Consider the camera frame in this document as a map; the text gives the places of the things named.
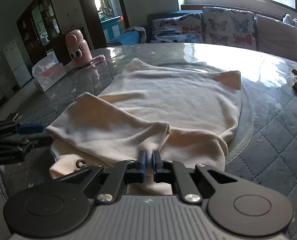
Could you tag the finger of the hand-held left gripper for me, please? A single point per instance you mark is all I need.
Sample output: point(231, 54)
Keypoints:
point(42, 142)
point(31, 128)

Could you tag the square butterfly print cushion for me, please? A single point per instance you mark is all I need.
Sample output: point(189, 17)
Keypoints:
point(227, 26)

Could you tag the white pink tissue box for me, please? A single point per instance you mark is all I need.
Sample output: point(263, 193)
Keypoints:
point(49, 75)

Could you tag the blue cloth pile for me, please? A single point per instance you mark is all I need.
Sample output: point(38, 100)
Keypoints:
point(134, 35)

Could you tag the plain beige cushion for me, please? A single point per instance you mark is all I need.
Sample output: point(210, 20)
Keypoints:
point(276, 37)

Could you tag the cream garment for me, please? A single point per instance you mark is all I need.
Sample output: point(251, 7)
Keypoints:
point(176, 105)

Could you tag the pink cartoon-face bottle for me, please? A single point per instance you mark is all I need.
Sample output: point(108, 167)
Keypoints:
point(78, 47)

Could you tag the dark wooden glass cabinet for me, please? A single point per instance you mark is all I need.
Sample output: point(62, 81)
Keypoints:
point(38, 22)

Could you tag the wide butterfly print cushion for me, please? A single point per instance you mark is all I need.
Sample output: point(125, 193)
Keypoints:
point(176, 30)

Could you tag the white plush toy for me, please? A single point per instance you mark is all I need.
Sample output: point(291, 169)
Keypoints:
point(289, 20)

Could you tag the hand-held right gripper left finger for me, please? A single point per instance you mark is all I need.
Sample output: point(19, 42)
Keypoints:
point(142, 165)

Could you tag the blue white cabinet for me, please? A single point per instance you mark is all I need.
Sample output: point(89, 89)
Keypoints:
point(112, 28)

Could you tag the small pink cloth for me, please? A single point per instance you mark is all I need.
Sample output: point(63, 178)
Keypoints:
point(97, 60)

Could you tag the dark wooden door frame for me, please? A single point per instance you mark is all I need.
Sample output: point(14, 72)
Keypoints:
point(119, 10)

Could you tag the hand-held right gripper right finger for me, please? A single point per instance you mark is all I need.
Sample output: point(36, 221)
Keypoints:
point(156, 163)

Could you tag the white fridge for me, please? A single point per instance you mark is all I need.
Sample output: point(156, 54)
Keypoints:
point(17, 62)

